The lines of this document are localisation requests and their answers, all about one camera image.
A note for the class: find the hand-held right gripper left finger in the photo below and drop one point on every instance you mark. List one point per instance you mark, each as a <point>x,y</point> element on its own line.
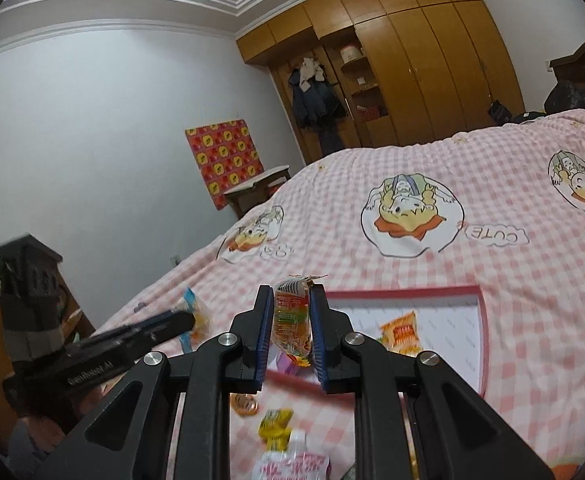
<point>265,340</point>

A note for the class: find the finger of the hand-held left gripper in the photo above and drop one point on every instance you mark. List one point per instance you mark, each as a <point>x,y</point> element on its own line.
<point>137,324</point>
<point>162,332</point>

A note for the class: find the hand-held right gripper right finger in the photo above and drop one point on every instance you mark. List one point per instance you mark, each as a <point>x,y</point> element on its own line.
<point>319,345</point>

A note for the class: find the clear orange snack packet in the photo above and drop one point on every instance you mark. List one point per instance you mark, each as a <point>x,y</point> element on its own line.
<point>292,320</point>

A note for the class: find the small clear jelly candy packet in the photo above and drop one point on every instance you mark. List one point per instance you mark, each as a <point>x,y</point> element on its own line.
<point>200,317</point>

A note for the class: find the orange rice cracker packet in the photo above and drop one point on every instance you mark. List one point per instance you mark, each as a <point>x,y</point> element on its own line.
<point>402,332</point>

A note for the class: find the yellow snack packet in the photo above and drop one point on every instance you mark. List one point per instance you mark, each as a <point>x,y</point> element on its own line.
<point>275,427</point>

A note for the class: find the pink white jelly pouch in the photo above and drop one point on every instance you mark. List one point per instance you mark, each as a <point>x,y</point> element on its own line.
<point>292,462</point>

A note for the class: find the shallow pink cardboard box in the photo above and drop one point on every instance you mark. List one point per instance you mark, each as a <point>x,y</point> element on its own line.
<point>452,325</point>

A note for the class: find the dark wooden bedside table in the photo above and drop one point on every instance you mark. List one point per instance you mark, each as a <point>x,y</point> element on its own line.
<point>257,187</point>

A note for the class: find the red yellow patterned board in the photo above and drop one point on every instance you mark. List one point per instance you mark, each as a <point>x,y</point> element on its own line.
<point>225,162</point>

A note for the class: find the red item on shelf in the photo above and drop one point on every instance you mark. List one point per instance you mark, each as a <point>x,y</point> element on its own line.
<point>372,112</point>

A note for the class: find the dark hanging coats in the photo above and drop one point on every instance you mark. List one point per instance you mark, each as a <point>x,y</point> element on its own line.
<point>315,100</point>

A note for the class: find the round box on shelf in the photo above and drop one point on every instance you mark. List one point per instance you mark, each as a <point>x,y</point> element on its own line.
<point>351,53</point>

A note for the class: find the small black bag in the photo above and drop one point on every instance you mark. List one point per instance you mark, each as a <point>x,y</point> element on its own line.
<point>498,111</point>

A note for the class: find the wooden wardrobe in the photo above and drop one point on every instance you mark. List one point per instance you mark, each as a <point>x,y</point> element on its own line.
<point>432,60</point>

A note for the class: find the black bundle on bed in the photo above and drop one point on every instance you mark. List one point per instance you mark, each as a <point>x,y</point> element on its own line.
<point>574,97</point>

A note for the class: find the dark wooden headboard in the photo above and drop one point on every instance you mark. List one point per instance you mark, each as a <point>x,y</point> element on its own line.
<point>579,60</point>

